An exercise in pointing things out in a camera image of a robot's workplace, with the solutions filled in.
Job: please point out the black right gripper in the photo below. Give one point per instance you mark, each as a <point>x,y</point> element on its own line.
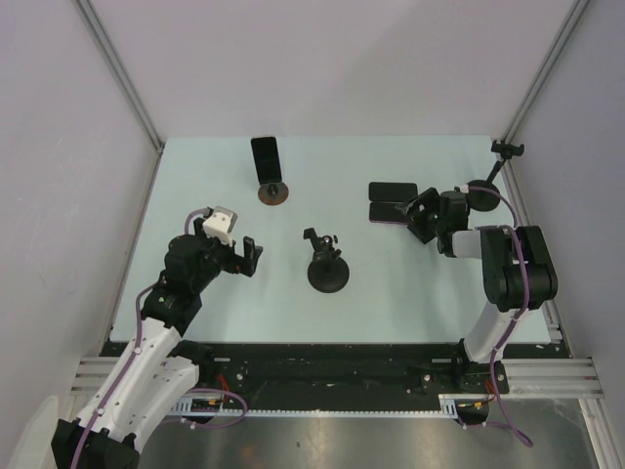
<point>431,199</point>

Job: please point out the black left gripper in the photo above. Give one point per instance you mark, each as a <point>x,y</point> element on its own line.
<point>236,263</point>

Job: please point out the black smartphone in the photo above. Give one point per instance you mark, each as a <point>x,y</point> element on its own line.
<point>391,192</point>

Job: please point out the purple smartphone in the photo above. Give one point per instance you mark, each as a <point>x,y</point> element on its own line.
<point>386,213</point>

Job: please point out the black phone stand round base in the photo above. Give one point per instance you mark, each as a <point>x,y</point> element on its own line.
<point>482,194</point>

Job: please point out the black ball-joint phone stand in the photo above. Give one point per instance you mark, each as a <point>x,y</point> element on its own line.
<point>327,272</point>

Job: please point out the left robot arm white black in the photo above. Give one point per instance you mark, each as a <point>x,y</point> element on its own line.
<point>158,365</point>

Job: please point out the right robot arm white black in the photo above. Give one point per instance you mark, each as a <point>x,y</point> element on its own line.
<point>517,271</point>

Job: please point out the wooden base phone stand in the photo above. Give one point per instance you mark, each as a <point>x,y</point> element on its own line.
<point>273,194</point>

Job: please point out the dark glossy smartphone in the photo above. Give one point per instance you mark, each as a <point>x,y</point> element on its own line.
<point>266,159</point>

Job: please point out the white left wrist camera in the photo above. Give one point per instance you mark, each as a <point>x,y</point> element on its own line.
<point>219,224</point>

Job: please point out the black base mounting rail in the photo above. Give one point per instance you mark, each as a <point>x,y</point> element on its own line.
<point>340,376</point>

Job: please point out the white slotted cable duct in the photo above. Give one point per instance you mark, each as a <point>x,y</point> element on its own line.
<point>203,407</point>

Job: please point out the aluminium frame post right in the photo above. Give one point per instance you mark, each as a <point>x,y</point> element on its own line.
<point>573,18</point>

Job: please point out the aluminium frame post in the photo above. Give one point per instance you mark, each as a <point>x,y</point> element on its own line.
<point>95,26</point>
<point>573,18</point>

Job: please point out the aluminium frame post left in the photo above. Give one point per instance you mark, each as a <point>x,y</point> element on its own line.
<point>95,26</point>

